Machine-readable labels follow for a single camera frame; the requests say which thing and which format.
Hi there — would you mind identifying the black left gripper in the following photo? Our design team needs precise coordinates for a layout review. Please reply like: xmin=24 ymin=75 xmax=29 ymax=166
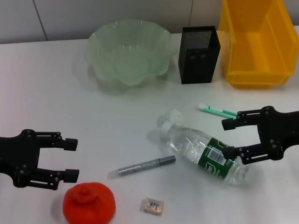
xmin=0 ymin=129 xmax=80 ymax=191

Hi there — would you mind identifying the white paper ball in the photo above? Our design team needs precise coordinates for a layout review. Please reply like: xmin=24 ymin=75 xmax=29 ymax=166
xmin=158 ymin=110 xmax=185 ymax=128

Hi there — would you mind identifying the yellow plastic bin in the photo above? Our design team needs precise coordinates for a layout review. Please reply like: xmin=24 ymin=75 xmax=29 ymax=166
xmin=217 ymin=0 xmax=299 ymax=90

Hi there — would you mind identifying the beige eraser with barcode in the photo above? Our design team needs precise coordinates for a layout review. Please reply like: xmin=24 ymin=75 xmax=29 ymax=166
xmin=142 ymin=197 xmax=165 ymax=213

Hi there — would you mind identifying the silver glitter marker pen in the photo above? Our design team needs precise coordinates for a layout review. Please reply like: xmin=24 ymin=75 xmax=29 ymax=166
xmin=107 ymin=155 xmax=176 ymax=180

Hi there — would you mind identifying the green glass fruit bowl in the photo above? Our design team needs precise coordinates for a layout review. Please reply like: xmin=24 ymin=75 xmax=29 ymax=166
xmin=86 ymin=20 xmax=172 ymax=87

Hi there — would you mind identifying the clear water bottle green label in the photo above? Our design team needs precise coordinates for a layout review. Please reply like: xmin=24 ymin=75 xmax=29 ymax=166
xmin=160 ymin=120 xmax=250 ymax=187

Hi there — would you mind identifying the mint green utility knife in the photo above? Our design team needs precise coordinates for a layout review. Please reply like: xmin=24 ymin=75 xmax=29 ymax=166
xmin=195 ymin=104 xmax=238 ymax=119

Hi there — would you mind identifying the black mesh pen holder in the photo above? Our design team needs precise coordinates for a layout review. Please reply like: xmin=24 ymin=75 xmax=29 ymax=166
xmin=178 ymin=25 xmax=221 ymax=84

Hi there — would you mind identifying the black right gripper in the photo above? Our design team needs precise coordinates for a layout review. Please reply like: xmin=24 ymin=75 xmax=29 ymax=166
xmin=221 ymin=106 xmax=299 ymax=165

